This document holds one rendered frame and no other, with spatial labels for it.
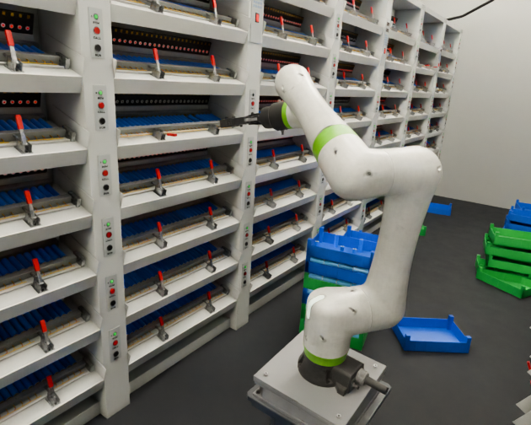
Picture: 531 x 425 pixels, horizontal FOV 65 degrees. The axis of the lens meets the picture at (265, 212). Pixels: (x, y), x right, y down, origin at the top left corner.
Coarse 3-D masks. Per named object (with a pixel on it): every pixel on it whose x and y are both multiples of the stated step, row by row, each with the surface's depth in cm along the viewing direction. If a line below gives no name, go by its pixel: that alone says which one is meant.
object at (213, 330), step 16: (272, 288) 230; (256, 304) 217; (224, 320) 197; (192, 336) 184; (208, 336) 189; (160, 352) 172; (176, 352) 173; (144, 368) 162; (160, 368) 166; (96, 400) 145; (64, 416) 138; (80, 416) 139
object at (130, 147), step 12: (120, 108) 141; (132, 108) 145; (144, 108) 149; (156, 108) 153; (168, 108) 158; (180, 108) 163; (192, 108) 168; (204, 108) 174; (216, 108) 176; (120, 132) 122; (180, 132) 149; (192, 132) 153; (204, 132) 157; (228, 132) 166; (240, 132) 170; (120, 144) 125; (132, 144) 128; (144, 144) 131; (156, 144) 136; (168, 144) 140; (180, 144) 145; (192, 144) 150; (204, 144) 155; (216, 144) 160; (228, 144) 167; (120, 156) 126; (132, 156) 130
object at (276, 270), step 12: (300, 240) 251; (276, 252) 236; (288, 252) 239; (300, 252) 247; (252, 264) 219; (264, 264) 221; (276, 264) 229; (288, 264) 233; (300, 264) 242; (252, 276) 213; (264, 276) 216; (276, 276) 220; (252, 288) 204
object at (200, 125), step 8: (120, 128) 129; (128, 128) 131; (136, 128) 133; (144, 128) 136; (152, 128) 138; (160, 128) 141; (168, 128) 144; (176, 128) 148; (184, 128) 151; (192, 128) 154; (200, 128) 156; (128, 136) 130
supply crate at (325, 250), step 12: (312, 240) 186; (324, 240) 204; (348, 240) 199; (312, 252) 186; (324, 252) 184; (336, 252) 182; (348, 252) 193; (372, 252) 175; (348, 264) 181; (360, 264) 179
